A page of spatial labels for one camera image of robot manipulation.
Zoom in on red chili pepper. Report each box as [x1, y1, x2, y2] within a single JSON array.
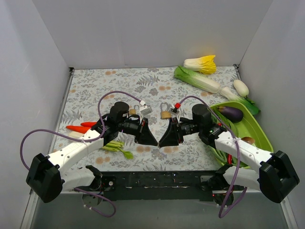
[[227, 154, 233, 165]]

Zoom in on purple eggplant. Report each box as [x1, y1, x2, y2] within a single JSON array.
[[216, 106, 244, 123]]

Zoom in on floral table mat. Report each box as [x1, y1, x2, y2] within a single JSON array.
[[59, 67, 226, 171]]

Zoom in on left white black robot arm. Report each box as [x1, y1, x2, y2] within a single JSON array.
[[26, 102, 158, 203]]

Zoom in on large brass padlock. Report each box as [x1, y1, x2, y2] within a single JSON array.
[[160, 102, 172, 119]]

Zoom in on black aluminium base frame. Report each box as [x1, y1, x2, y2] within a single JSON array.
[[30, 167, 289, 203]]

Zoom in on white radish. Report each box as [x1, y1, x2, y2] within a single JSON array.
[[233, 79, 249, 98]]

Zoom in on yellow white napa cabbage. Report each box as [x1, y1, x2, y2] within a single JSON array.
[[183, 55, 216, 74]]

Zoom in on small brass padlock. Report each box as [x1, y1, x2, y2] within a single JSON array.
[[129, 105, 139, 115]]

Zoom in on purple cable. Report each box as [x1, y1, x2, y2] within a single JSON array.
[[20, 91, 143, 218], [180, 95, 248, 219]]

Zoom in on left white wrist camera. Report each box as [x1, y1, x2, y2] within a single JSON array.
[[139, 100, 152, 123]]

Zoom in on white green vegetable stalk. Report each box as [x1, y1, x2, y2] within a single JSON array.
[[68, 131, 83, 139]]

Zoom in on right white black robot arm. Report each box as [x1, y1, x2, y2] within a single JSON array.
[[158, 104, 300, 203]]

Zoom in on green celery stalks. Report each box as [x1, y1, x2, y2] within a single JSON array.
[[102, 141, 133, 159]]

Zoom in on green long beans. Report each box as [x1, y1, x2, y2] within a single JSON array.
[[212, 148, 228, 165]]

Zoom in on green plastic basket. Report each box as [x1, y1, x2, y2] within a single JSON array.
[[210, 101, 274, 166]]

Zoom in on orange carrot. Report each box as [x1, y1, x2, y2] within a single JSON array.
[[81, 122, 96, 127], [66, 125, 90, 134]]

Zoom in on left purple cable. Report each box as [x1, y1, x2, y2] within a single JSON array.
[[20, 91, 143, 218]]

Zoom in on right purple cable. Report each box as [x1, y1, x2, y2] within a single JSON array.
[[180, 95, 248, 219]]

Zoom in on green white napa cabbage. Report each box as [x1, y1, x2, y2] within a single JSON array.
[[174, 66, 221, 94]]

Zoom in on brown mushroom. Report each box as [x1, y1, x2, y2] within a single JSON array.
[[241, 137, 255, 145]]

